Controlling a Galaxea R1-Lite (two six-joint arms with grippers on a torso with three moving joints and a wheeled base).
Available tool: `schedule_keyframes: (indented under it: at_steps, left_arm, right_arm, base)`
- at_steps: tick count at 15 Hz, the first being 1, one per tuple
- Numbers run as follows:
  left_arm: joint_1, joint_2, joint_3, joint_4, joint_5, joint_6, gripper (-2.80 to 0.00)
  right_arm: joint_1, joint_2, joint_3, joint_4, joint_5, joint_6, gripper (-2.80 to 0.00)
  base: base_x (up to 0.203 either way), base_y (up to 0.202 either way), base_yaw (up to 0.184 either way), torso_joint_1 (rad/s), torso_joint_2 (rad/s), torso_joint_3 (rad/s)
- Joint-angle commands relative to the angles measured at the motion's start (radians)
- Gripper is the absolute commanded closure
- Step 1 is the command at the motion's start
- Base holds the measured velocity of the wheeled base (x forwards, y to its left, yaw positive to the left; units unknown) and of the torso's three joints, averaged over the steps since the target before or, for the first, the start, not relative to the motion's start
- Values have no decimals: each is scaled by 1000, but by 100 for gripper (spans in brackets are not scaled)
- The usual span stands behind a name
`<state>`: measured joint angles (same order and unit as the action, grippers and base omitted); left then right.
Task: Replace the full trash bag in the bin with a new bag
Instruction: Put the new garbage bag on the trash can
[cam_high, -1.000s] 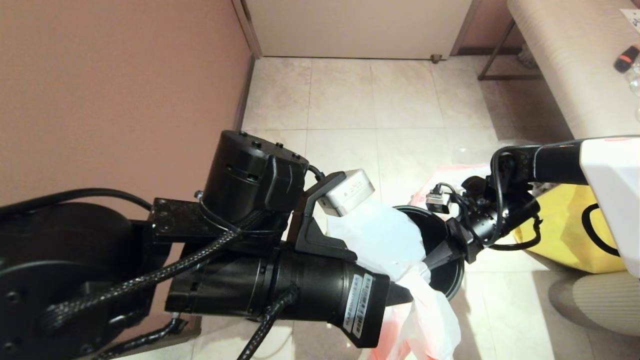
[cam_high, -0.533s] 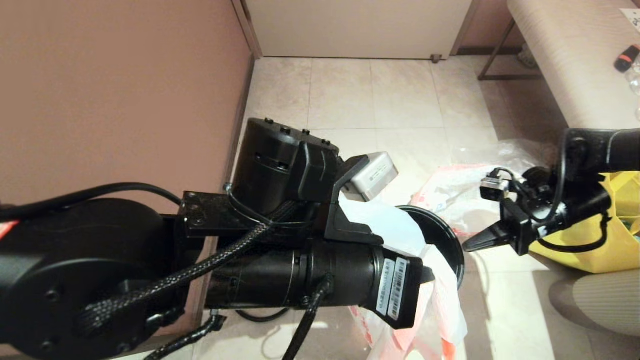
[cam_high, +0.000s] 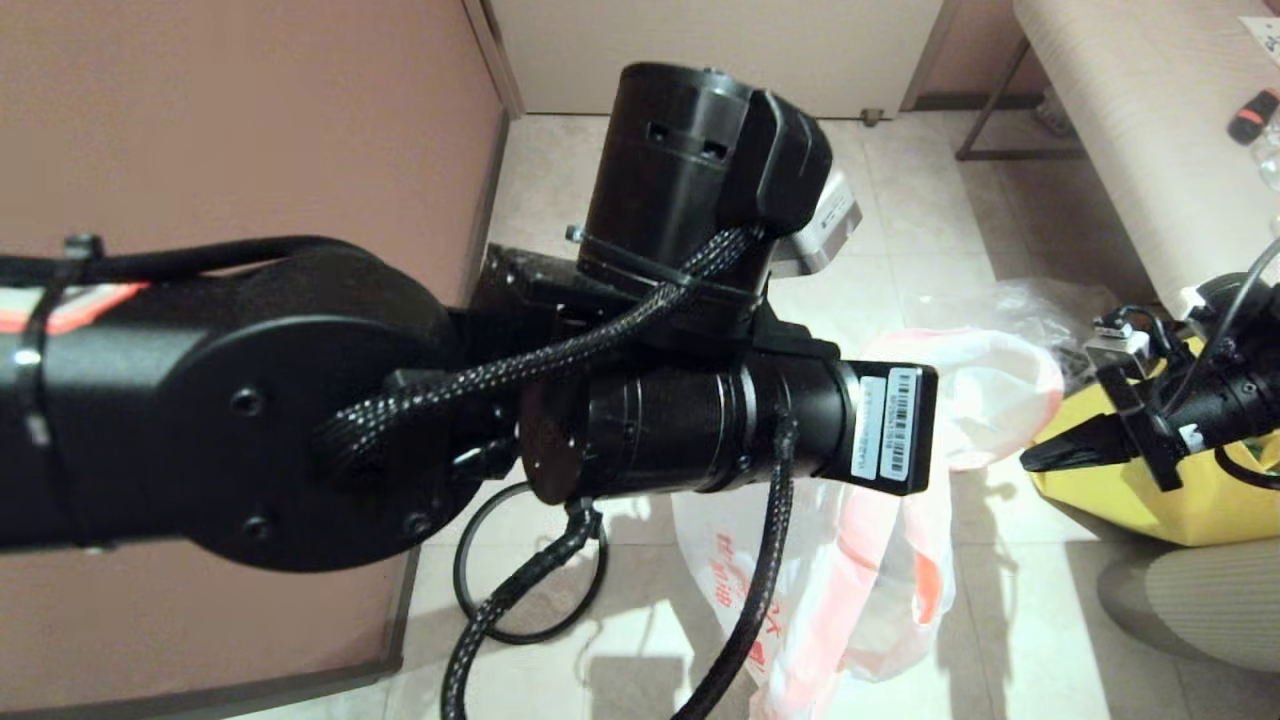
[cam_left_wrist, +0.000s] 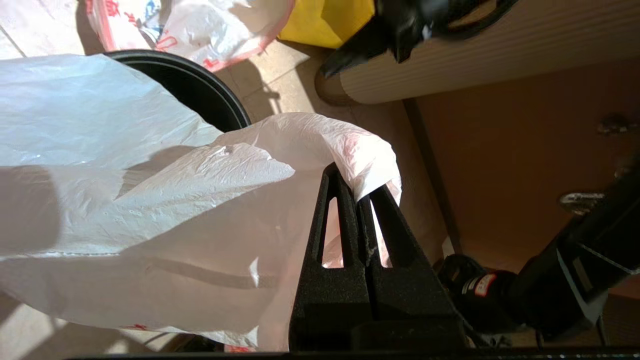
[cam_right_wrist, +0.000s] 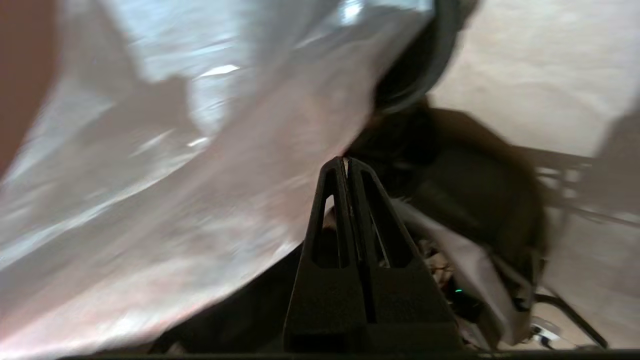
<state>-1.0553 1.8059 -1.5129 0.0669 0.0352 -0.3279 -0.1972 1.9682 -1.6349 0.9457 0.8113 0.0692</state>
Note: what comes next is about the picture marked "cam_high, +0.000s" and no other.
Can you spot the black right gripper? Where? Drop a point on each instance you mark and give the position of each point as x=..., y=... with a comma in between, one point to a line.
x=1230, y=410

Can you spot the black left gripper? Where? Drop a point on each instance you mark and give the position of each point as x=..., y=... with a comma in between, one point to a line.
x=830, y=400

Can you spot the used white pink trash bag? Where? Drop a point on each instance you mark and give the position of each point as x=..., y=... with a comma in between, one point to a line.
x=1000, y=380

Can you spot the fresh white pink trash bag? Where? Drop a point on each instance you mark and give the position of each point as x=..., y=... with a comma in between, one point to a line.
x=870, y=600

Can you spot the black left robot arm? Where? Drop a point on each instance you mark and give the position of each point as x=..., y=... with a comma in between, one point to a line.
x=200, y=430

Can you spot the yellow shopping bag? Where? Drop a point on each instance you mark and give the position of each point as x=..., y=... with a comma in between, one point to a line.
x=1200, y=510

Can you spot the clear crumpled plastic bag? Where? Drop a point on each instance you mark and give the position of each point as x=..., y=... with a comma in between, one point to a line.
x=1040, y=310

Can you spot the grey ribbed stool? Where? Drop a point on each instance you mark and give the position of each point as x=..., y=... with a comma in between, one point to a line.
x=1200, y=600

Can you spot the small metal door stopper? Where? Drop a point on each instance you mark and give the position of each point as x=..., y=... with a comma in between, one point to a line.
x=873, y=117

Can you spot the black orange marker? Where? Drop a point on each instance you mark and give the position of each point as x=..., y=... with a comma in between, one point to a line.
x=1255, y=115

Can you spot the white door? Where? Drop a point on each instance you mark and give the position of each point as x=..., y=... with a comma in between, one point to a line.
x=560, y=50

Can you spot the white printed paper sheet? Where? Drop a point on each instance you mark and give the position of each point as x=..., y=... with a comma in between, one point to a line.
x=1262, y=35

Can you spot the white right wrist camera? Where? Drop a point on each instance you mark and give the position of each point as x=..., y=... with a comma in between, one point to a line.
x=1115, y=345

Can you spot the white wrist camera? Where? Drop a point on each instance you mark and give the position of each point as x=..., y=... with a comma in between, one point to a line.
x=835, y=225
x=1115, y=345

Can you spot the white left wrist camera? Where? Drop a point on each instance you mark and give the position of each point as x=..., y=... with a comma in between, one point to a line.
x=835, y=225

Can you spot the dark metal table frame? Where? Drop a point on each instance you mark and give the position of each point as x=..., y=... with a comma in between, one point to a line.
x=985, y=110

